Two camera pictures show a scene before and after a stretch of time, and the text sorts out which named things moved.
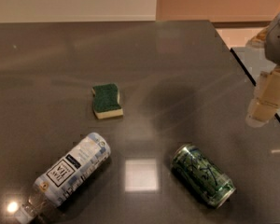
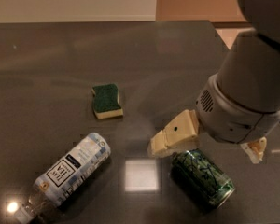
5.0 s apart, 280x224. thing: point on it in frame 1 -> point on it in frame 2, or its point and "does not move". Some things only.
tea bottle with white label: [64, 176] does not move
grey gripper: [278, 42] -> [234, 117]
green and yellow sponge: [106, 101] does not move
